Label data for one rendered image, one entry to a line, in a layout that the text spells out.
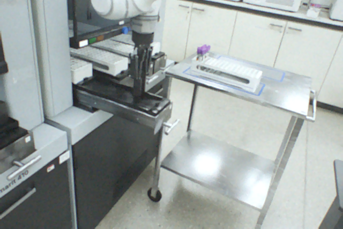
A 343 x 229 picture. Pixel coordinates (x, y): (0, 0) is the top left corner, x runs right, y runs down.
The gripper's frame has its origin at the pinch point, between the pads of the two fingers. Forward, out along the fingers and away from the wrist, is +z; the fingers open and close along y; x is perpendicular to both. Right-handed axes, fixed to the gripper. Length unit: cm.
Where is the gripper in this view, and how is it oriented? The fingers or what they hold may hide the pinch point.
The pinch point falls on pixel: (139, 85)
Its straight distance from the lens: 103.5
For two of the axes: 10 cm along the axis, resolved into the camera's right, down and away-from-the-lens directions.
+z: -1.1, 8.7, 4.7
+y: -4.2, 3.9, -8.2
